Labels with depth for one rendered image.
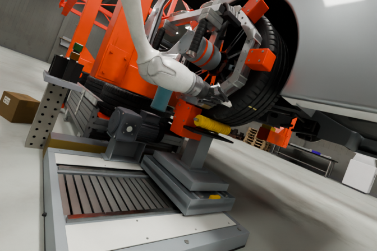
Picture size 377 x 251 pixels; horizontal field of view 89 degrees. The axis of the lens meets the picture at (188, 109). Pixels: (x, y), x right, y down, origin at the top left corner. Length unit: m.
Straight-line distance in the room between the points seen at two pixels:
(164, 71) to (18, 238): 0.67
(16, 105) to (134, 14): 1.34
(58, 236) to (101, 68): 0.86
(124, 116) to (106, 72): 0.31
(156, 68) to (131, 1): 0.21
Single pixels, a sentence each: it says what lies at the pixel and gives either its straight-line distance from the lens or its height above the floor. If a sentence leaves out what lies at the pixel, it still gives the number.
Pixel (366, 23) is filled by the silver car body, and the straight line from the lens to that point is 0.96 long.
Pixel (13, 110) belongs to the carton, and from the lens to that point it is 1.87.
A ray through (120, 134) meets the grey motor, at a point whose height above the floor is 0.28.
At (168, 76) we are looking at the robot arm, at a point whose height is 0.62.
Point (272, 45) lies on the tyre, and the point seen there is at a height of 0.95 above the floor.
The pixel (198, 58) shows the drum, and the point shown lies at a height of 0.80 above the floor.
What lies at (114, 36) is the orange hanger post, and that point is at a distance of 1.29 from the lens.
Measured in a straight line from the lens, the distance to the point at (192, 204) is 0.97.
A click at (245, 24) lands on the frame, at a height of 1.00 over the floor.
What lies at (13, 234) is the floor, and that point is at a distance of 0.87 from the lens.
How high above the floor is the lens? 0.54
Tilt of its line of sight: level
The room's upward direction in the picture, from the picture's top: 21 degrees clockwise
